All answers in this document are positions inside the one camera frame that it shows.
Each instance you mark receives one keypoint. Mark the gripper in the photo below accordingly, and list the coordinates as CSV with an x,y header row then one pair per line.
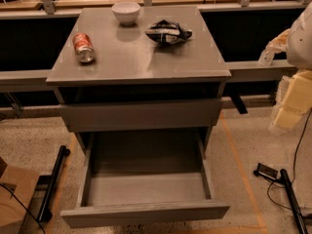
x,y
300,44

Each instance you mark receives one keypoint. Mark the grey drawer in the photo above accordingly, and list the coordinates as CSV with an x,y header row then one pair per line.
x,y
137,115
137,177

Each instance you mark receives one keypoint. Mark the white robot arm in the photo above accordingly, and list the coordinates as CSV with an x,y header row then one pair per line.
x,y
296,42

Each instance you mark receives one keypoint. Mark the grey drawer cabinet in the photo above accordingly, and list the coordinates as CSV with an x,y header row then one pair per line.
x,y
129,66

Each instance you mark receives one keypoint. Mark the grey top drawer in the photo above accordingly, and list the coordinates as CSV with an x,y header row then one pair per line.
x,y
137,115

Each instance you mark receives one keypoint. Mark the clear sanitizer bottle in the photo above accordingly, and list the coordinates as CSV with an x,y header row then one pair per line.
x,y
266,58

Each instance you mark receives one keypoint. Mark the black crumpled chip bag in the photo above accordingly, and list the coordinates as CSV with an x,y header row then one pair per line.
x,y
167,32

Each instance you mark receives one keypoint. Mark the black floor stand right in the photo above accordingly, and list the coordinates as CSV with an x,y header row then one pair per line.
x,y
282,177

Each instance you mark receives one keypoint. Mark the black floor stand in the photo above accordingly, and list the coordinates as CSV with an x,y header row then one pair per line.
x,y
282,177
50,182

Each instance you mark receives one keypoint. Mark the white ceramic bowl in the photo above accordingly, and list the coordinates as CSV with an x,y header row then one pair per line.
x,y
126,12

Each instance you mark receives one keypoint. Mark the red soda can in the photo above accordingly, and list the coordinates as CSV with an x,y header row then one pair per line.
x,y
83,48

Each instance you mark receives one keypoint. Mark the black floor stand left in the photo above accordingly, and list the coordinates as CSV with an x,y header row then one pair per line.
x,y
50,182

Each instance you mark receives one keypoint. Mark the brown cardboard box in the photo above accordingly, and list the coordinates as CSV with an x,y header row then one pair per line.
x,y
17,186

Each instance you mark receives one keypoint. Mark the grey metal rail shelf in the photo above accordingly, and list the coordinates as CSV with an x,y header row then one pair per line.
x,y
242,71

